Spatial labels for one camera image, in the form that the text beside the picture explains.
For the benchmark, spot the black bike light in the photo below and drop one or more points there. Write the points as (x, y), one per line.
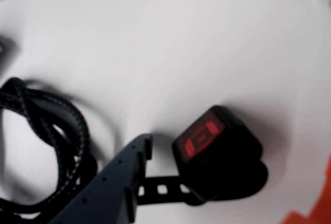
(232, 162)

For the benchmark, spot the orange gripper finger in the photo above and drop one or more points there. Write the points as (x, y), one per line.
(320, 203)

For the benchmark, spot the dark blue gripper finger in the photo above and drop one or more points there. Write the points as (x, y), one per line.
(108, 187)

